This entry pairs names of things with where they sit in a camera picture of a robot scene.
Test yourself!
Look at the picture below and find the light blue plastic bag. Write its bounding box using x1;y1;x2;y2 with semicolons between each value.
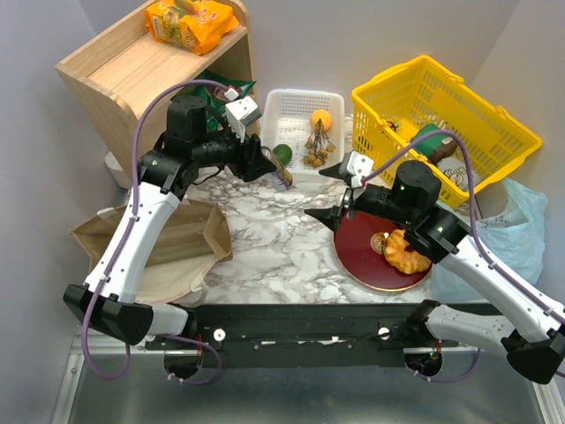
431;178;548;303

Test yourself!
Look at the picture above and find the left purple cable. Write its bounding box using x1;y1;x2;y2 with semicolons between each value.
81;79;237;381

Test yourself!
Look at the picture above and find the blue silver drink can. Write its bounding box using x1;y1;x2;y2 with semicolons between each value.
261;147;293;191

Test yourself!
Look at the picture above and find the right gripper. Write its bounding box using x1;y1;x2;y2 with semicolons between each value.
304;161;416;232

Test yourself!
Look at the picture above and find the red round plate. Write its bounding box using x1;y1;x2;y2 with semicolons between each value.
334;212;432;292

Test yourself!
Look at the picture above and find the glazed ring doughnut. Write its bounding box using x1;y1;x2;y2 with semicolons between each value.
384;230;432;275

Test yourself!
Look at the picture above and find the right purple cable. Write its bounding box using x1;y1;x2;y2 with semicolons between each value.
359;130;565;380

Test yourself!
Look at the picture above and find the white plastic basket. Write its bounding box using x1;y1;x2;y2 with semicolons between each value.
260;89;345;186

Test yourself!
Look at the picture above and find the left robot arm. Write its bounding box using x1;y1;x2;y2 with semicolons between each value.
63;96;275;349

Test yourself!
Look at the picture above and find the green avocado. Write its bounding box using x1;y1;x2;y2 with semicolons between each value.
273;144;293;166

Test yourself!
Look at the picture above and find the green box in basket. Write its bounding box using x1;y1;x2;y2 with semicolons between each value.
409;124;447;149

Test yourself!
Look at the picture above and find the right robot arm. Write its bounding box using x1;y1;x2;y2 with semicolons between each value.
306;161;564;384

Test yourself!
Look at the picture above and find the orange snack packet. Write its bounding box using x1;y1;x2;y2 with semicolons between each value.
145;1;239;56

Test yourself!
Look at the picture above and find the purple cable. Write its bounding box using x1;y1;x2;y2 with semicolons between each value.
359;130;565;380
81;79;237;381

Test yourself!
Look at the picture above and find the orange fruit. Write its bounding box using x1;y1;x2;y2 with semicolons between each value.
310;109;333;133

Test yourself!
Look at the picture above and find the yellow shopping basket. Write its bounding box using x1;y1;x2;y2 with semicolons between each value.
351;55;542;192

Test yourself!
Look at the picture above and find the brown longan fruit bunch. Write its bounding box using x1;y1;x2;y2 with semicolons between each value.
303;124;335;169

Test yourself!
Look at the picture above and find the white cartoon packet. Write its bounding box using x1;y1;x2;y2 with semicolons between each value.
437;156;469;192

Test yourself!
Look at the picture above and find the brown paper bag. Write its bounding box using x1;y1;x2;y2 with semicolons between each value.
69;198;234;306

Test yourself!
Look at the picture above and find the green snack packet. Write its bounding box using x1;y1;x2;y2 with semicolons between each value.
177;79;256;110

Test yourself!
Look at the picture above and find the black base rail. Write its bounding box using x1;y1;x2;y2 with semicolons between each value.
145;303;486;370

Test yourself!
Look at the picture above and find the wooden shelf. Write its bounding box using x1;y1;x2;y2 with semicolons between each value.
56;1;254;175

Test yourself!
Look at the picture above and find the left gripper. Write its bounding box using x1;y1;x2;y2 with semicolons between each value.
192;119;278;182

